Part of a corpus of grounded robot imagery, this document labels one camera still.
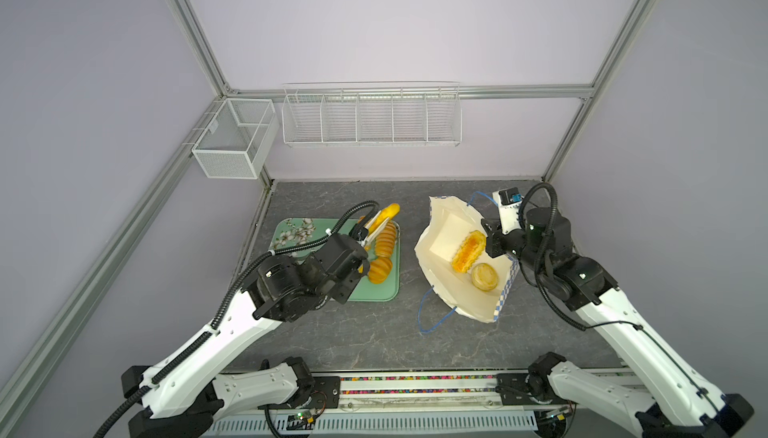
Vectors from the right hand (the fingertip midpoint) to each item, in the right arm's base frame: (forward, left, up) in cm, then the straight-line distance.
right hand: (485, 221), depth 70 cm
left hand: (-12, +34, -3) cm, 36 cm away
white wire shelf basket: (+50, +13, -3) cm, 52 cm away
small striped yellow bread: (+4, +23, -1) cm, 23 cm away
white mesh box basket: (+42, +78, -7) cm, 89 cm away
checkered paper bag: (-6, -2, -28) cm, 29 cm away
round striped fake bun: (+1, +27, -26) cm, 37 cm away
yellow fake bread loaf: (+11, +26, -25) cm, 38 cm away
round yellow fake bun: (-2, -5, -26) cm, 26 cm away
